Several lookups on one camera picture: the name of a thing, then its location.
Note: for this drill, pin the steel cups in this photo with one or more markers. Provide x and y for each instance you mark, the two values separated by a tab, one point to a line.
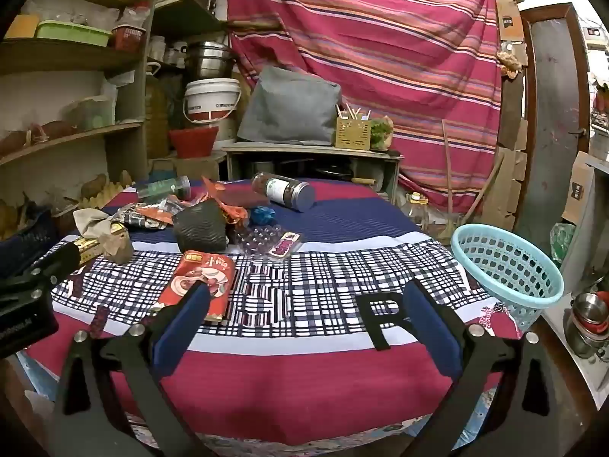
587	319

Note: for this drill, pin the wooden shelf unit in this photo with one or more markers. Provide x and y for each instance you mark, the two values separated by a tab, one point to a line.
71	62

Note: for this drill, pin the glass jar with white label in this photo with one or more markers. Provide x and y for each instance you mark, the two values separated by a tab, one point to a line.
280	190

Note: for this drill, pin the striped plaid tablecloth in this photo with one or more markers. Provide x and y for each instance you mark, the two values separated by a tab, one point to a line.
309	342

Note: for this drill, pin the green plastic tray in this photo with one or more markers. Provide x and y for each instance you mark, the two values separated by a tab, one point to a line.
71	33

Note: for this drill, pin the light blue plastic basket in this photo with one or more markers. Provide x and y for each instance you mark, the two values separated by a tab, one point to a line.
514	271

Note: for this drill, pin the grey cushion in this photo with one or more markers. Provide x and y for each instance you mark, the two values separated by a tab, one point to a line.
290	104

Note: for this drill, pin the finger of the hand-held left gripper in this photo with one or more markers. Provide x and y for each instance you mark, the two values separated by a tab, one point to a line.
66	259

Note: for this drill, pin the gold black box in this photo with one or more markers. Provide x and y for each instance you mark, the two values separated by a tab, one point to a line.
102	243

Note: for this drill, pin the curved wooden stick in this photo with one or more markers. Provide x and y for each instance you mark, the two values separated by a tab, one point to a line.
485	185

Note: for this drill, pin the white plastic bucket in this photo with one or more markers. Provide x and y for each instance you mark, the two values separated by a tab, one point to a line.
211	100

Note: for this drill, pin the cardboard box with black label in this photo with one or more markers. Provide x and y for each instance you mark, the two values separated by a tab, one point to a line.
510	14

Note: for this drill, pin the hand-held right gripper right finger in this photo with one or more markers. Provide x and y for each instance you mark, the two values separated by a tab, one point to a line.
435	331

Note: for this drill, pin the dark plastic crate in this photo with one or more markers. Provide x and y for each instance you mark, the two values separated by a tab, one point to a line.
24	243

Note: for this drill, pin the orange red wrapper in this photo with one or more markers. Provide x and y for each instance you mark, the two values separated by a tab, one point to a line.
228	212

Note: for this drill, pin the brown crumpled paper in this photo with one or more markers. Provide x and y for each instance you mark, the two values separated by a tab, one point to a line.
119	250

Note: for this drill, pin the dark wooden shelf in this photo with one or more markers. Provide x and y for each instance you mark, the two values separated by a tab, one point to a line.
185	12

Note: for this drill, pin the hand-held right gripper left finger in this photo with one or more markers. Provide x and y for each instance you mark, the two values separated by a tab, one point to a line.
183	328

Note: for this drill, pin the bag of green vegetables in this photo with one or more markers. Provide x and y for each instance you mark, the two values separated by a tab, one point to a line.
380	133

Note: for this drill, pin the yellow egg carton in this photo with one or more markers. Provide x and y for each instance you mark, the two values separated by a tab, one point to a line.
104	193

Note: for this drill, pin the blue plastic wrapper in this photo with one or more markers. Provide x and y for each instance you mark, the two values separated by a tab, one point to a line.
262	215

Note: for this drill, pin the flattened cardboard sheets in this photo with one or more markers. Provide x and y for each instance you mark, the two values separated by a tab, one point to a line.
511	176

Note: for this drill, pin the black mesh pouch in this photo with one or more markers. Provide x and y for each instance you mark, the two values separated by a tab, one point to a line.
200	228

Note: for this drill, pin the clear pink-label packet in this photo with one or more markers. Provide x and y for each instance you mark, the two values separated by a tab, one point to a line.
259	243

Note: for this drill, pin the dark wooden framed door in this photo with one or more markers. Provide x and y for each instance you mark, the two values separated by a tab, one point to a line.
552	119

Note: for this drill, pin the yellow wicker basket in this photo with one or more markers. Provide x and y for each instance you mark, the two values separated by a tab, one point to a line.
353	133

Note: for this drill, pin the large yellow oil jug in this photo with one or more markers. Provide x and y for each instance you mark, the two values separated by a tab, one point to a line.
157	114

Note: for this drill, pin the green jar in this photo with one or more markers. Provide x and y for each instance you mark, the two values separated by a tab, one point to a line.
161	188

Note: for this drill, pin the dark red wrapper strip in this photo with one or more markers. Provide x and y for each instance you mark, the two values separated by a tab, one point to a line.
100	321

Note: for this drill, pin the red snack packet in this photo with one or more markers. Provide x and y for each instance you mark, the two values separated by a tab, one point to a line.
200	281

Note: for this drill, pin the grey low cabinet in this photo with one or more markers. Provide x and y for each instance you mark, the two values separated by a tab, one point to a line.
309	150

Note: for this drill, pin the red plastic basin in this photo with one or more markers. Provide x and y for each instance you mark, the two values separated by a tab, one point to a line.
192	143

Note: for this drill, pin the red striped hanging cloth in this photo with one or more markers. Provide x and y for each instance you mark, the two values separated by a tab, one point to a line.
371	57

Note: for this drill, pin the clear plastic container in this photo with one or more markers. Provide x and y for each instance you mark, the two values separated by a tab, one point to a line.
90	112

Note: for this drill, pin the large cardboard box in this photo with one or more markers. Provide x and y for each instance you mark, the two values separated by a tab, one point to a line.
578	190

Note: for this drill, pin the oil bottle with yellow cap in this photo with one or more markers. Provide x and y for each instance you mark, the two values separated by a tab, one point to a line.
417	209

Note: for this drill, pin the black frying pan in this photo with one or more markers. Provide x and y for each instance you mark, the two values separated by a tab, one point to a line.
338	174

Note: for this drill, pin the brown cardboard box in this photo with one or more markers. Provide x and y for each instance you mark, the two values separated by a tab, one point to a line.
195	166

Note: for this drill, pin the sweet potatoes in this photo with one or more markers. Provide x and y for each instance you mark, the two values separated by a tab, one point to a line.
52	131

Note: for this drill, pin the yellow box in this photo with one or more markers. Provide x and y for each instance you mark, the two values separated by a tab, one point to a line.
21	26

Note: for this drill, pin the green plastic bag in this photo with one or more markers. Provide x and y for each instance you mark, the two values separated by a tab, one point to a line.
564	245

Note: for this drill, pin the beige cloth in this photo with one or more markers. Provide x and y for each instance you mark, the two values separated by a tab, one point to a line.
90	221

